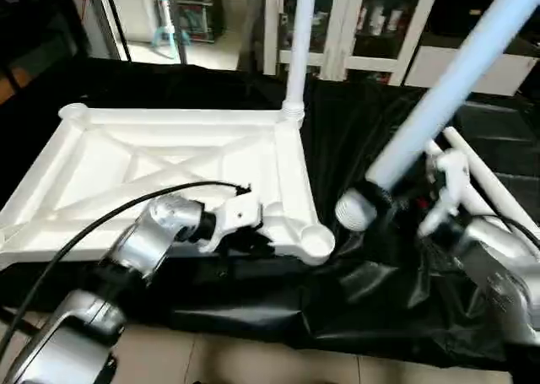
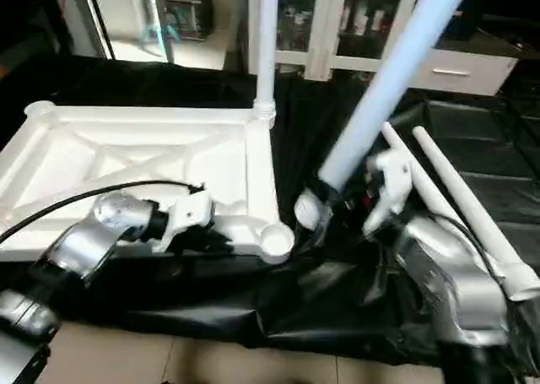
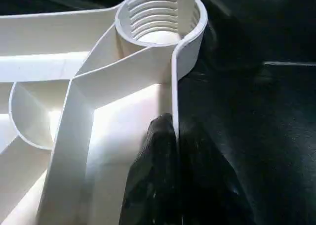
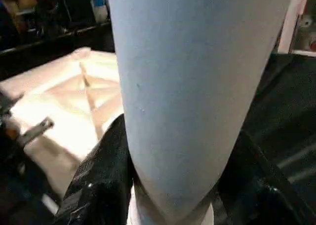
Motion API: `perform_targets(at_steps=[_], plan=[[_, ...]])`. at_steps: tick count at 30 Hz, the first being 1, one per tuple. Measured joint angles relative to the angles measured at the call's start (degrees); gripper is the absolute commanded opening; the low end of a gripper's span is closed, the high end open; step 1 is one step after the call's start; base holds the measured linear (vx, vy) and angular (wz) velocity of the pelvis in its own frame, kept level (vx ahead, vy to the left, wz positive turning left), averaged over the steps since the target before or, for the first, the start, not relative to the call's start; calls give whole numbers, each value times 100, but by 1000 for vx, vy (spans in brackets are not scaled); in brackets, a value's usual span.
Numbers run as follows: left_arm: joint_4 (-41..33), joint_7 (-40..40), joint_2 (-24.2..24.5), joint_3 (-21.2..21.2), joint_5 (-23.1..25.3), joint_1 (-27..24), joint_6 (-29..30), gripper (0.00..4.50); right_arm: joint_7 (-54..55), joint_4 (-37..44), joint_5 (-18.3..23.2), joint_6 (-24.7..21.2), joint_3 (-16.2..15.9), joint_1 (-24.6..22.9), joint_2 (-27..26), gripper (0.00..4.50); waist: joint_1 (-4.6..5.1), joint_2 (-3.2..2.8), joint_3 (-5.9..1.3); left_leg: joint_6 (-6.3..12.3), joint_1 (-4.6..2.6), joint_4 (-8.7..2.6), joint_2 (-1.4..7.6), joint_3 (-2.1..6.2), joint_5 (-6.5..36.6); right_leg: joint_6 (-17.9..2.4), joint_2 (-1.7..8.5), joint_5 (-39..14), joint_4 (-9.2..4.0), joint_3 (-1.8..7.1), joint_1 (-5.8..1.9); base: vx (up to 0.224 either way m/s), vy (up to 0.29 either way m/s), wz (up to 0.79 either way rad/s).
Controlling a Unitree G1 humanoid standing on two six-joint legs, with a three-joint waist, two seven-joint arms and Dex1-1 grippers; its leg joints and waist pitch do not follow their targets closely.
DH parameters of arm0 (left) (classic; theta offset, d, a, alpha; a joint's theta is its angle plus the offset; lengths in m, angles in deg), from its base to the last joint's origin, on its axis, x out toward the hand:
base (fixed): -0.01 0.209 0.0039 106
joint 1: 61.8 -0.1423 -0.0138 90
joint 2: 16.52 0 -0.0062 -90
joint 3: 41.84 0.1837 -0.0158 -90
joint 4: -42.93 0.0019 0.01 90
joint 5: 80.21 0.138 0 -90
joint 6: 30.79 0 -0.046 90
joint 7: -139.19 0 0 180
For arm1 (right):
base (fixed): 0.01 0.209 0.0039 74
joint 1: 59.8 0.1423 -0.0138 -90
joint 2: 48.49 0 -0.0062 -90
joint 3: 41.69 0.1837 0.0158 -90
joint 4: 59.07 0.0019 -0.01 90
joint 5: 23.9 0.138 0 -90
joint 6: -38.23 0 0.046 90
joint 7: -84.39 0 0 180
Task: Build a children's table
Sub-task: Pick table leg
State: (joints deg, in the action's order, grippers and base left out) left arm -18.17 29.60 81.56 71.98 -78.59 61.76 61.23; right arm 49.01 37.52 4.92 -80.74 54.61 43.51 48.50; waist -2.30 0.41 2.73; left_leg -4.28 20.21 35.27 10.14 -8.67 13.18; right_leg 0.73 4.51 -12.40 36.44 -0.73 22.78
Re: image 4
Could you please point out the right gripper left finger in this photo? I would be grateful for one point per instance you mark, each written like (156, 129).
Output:
(101, 185)

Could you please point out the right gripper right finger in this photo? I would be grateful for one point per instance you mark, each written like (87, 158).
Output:
(254, 185)

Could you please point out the white plastic table top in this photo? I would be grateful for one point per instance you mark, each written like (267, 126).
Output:
(64, 106)

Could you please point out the white plastic table leg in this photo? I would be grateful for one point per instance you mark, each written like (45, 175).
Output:
(197, 86)

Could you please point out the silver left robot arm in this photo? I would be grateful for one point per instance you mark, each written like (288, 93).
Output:
(15, 175)

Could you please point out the white glass-door cabinet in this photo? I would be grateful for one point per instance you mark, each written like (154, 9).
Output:
(301, 22)

